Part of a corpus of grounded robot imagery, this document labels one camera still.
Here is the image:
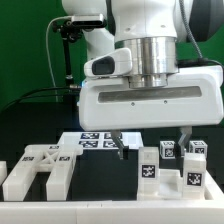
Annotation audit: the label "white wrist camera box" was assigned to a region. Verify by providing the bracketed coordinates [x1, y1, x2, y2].
[84, 48, 133, 79]

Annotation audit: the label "white camera cable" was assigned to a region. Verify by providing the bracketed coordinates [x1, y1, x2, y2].
[45, 15, 73, 103]

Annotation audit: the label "white small block left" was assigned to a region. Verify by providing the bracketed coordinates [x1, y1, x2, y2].
[0, 161, 7, 186]

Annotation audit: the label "black camera on stand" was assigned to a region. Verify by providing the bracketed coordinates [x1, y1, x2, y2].
[51, 13, 108, 112]

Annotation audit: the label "white marker cube left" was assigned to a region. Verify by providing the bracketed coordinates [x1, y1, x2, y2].
[160, 141, 175, 159]

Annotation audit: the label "white chair back frame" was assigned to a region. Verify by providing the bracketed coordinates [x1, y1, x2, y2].
[3, 144, 83, 201]

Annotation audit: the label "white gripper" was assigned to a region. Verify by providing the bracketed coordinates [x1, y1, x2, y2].
[79, 66, 224, 160]

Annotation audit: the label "white marker base plate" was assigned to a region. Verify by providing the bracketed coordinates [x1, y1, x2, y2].
[58, 132, 143, 150]

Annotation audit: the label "white border wall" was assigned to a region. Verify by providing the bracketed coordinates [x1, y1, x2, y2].
[0, 200, 224, 224]

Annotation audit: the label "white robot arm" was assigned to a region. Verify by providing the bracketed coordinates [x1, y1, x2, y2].
[62, 0, 224, 136]

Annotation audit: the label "white chair seat block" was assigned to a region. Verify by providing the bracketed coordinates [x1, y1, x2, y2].
[137, 168, 224, 202]

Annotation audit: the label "white marker cube right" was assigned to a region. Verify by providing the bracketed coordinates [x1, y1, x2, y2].
[189, 140, 208, 155]

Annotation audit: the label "black cables at base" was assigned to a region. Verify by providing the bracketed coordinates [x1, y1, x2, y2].
[0, 85, 82, 113]

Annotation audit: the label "white marker cube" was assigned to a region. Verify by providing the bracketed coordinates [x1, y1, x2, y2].
[160, 141, 175, 159]
[189, 140, 208, 155]

